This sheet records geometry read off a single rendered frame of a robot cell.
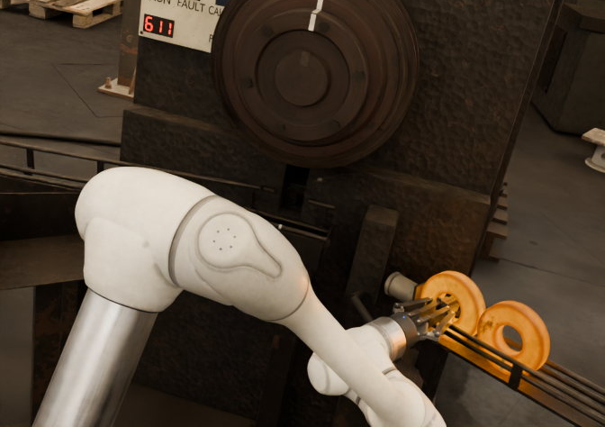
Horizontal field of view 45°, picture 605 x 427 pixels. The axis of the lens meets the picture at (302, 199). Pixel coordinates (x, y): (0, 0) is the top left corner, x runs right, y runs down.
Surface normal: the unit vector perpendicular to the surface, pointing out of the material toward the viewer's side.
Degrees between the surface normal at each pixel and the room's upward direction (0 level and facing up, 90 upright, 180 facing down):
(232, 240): 48
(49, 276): 5
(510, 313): 90
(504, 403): 0
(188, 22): 90
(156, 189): 21
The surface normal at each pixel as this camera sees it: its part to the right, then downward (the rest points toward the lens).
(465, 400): 0.18, -0.88
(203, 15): -0.22, 0.39
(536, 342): -0.73, 0.17
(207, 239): -0.07, -0.34
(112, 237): -0.46, -0.11
